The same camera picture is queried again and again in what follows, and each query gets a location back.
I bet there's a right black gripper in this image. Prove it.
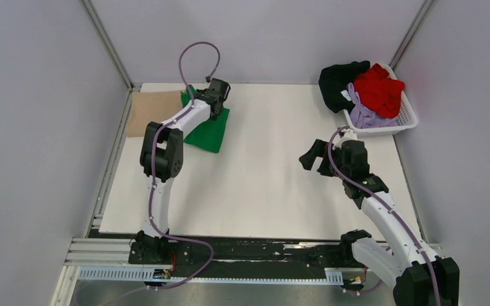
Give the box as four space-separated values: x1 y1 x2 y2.
299 140 349 181

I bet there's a green t shirt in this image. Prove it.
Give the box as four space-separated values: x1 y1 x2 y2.
181 85 230 154

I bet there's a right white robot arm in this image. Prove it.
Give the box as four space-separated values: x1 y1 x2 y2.
299 140 460 305

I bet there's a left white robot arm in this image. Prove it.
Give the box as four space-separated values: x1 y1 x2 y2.
129 78 231 265

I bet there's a lilac t shirt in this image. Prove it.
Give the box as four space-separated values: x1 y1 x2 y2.
346 83 397 129

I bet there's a black t shirt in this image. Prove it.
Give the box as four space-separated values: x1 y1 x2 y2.
318 61 371 113

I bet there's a folded beige t shirt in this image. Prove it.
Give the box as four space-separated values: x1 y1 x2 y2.
125 91 182 138

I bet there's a red t shirt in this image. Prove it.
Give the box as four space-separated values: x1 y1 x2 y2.
353 64 405 119

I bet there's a white laundry basket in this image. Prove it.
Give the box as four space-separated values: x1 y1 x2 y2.
343 63 418 136

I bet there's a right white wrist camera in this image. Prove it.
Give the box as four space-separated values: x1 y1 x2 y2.
333 128 358 149

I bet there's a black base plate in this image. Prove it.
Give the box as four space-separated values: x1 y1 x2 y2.
128 236 366 279

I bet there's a white slotted cable duct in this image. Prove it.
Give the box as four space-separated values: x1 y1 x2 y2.
77 266 344 286

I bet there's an aluminium frame rail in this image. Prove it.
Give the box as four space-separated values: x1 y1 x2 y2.
65 238 444 271

